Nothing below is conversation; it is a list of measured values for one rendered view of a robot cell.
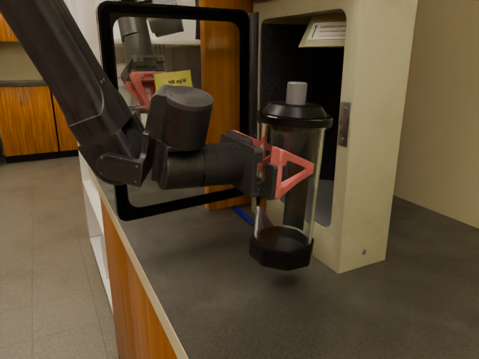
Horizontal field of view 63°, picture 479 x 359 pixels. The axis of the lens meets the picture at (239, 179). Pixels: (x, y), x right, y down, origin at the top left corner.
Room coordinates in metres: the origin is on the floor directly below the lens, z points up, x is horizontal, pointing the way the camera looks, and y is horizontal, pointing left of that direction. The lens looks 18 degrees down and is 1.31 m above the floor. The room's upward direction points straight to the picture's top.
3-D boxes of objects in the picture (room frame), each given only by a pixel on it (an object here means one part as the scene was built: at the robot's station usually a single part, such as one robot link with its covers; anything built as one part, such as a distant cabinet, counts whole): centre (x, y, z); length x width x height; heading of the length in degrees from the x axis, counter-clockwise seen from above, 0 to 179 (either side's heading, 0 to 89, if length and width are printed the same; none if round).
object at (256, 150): (0.52, 0.02, 1.16); 0.10 x 0.07 x 0.07; 27
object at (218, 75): (0.79, 0.11, 1.19); 0.30 x 0.01 x 0.40; 123
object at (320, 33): (0.77, -0.20, 1.34); 0.18 x 0.18 x 0.05
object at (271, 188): (0.52, -0.05, 1.16); 0.09 x 0.07 x 0.07; 117
